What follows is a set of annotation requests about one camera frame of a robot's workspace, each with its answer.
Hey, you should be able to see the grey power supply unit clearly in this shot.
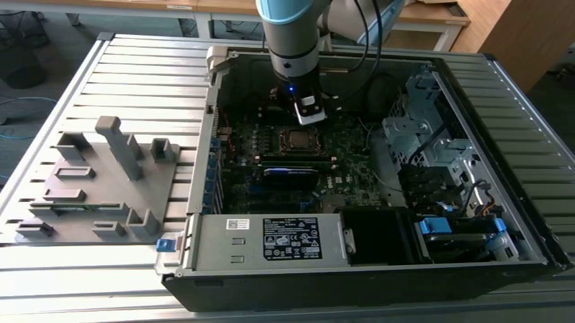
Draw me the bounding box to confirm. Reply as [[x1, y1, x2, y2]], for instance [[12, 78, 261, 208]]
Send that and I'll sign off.
[[178, 212, 356, 271]]

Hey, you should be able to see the black wire basket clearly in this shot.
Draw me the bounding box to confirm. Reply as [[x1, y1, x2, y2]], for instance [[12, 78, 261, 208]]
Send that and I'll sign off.
[[0, 9, 50, 51]]

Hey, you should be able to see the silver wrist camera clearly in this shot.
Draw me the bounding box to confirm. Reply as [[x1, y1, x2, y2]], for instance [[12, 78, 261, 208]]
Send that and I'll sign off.
[[292, 94, 326, 127]]

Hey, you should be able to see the green Dell motherboard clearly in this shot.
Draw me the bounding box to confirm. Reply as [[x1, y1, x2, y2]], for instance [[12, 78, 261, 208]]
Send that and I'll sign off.
[[214, 106, 392, 215]]

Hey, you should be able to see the black round bin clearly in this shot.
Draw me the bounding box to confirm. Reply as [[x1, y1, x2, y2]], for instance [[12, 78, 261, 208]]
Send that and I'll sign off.
[[2, 55, 48, 90]]

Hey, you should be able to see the black PC case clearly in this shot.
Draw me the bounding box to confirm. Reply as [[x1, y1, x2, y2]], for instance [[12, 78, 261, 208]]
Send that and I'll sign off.
[[160, 45, 573, 314]]

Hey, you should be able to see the wooden cabinet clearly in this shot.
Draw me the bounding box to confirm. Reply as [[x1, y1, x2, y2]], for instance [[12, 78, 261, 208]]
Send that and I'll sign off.
[[450, 0, 575, 94]]

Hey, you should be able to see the black graphics card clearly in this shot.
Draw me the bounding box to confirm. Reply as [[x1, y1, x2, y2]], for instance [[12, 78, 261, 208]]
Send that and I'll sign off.
[[262, 167, 321, 198]]

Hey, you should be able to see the dark hard disk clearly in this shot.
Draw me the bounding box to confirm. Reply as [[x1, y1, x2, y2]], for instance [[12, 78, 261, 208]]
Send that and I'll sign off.
[[424, 234, 489, 264]]

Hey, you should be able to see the green RAM stick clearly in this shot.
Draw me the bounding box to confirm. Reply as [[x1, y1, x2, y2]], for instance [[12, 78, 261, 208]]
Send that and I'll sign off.
[[49, 203, 122, 213]]

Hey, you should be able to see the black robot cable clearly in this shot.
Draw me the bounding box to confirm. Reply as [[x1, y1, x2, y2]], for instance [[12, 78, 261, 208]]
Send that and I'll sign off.
[[334, 0, 385, 102], [320, 0, 369, 73]]

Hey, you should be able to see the CPU socket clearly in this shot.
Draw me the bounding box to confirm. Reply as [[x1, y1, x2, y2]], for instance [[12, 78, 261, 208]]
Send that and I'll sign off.
[[277, 126, 324, 157]]

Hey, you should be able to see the blue disk carrier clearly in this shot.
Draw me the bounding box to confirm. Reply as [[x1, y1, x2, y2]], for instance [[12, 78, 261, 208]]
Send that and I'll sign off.
[[416, 217, 452, 235]]

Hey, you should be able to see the wooden top white desk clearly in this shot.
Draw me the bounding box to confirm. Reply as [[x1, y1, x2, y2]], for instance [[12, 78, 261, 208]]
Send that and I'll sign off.
[[0, 0, 472, 52]]

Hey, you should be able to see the grey parts rack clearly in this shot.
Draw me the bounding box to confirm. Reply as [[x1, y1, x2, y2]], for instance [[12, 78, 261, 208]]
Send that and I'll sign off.
[[14, 116, 182, 244]]

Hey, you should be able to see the silver metal drive cage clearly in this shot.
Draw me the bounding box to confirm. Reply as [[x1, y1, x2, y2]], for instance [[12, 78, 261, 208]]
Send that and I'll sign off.
[[381, 74, 484, 179]]

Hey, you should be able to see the grey case release latch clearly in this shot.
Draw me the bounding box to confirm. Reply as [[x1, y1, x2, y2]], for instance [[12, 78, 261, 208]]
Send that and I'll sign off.
[[204, 46, 238, 73]]

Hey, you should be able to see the metal socket cover frame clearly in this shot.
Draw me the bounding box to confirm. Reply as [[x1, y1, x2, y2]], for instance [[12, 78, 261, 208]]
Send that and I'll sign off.
[[278, 127, 322, 155]]

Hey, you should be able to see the silver chipset heat sink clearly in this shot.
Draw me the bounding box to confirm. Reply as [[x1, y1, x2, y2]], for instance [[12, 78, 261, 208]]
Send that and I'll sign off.
[[321, 194, 346, 211]]

